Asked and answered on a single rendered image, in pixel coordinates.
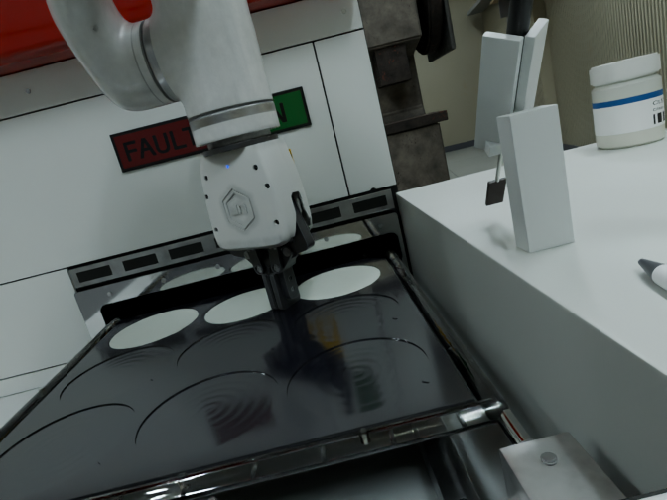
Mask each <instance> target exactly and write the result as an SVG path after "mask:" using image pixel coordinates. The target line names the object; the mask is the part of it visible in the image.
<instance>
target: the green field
mask: <svg viewBox="0 0 667 500"><path fill-rule="evenodd" d="M273 102H274V104H275V108H276V112H277V116H278V119H279V123H280V126H279V127H277V128H273V129H270V131H271V132H273V131H277V130H281V129H285V128H288V127H292V126H296V125H300V124H304V123H308V120H307V116H306V112H305V108H304V104H303V100H302V96H301V92H300V90H298V91H294V92H290V93H286V94H282V95H278V96H274V97H273Z"/></svg>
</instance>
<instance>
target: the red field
mask: <svg viewBox="0 0 667 500"><path fill-rule="evenodd" d="M113 139H114V142H115V145H116V148H117V150H118V153H119V156H120V159H121V162H122V165H123V168H124V169H127V168H131V167H135V166H139V165H143V164H147V163H151V162H155V161H159V160H163V159H167V158H171V157H175V156H178V155H182V154H186V153H190V152H194V151H198V150H202V149H205V148H207V145H205V146H200V147H196V144H195V140H194V137H193V134H192V131H191V127H190V124H189V121H188V119H185V120H181V121H177V122H173V123H169V124H165V125H161V126H157V127H153V128H149V129H145V130H141V131H137V132H133V133H129V134H125V135H121V136H117V137H113Z"/></svg>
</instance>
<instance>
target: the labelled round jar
mask: <svg viewBox="0 0 667 500"><path fill-rule="evenodd" d="M659 69H661V60H660V54H658V52H656V53H652V54H648V55H643V56H639V57H635V58H631V59H627V60H623V61H619V62H612V63H608V64H604V65H600V66H596V67H592V68H591V70H589V76H590V85H592V86H594V87H595V88H594V89H593V90H592V91H591V95H592V107H593V115H594V125H595V134H596V141H597V147H598V148H600V149H602V150H614V149H623V148H630V147H636V146H641V145H646V144H650V143H653V142H657V141H659V140H661V139H663V138H664V137H665V135H666V131H665V112H664V98H663V88H662V76H661V75H659V74H658V73H657V72H658V71H659Z"/></svg>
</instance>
